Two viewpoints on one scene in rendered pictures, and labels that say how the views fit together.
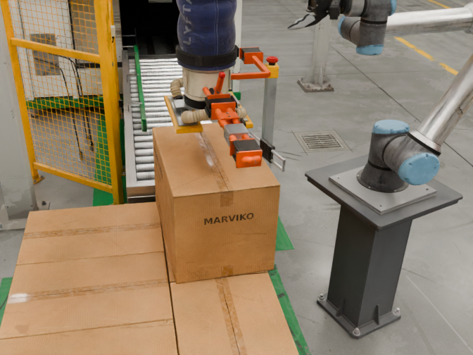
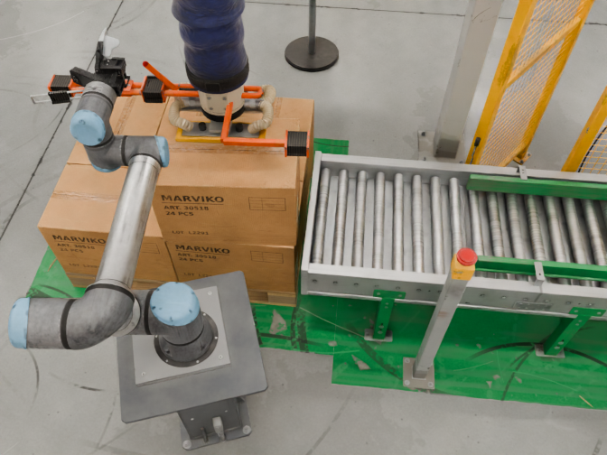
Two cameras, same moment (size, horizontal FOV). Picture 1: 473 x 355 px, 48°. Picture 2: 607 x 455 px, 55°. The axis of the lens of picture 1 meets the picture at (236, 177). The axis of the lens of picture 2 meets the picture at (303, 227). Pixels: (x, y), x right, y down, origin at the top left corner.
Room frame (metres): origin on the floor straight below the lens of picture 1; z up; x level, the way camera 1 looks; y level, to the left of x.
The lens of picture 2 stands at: (2.77, -1.39, 2.69)
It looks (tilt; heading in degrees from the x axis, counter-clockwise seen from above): 54 degrees down; 108
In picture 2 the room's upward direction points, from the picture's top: straight up
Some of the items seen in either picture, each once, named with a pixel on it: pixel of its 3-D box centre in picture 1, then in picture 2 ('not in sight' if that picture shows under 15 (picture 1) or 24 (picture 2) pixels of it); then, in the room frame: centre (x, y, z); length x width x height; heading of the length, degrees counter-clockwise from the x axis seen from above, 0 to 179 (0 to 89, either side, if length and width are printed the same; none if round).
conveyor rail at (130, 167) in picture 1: (127, 113); (553, 187); (3.38, 0.75, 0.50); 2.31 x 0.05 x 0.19; 12
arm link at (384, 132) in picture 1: (389, 142); (174, 311); (2.08, -0.65, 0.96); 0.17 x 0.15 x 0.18; 17
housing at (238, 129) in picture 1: (236, 134); not in sight; (1.51, 0.01, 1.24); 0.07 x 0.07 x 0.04; 15
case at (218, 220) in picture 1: (210, 195); (230, 181); (1.95, 0.11, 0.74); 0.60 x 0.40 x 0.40; 16
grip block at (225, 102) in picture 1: (220, 106); (154, 88); (1.71, 0.06, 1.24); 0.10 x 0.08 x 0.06; 105
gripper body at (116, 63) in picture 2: (326, 2); (108, 78); (1.81, -0.28, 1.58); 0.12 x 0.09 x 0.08; 105
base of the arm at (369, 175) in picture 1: (383, 169); (183, 330); (2.09, -0.65, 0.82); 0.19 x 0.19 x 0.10
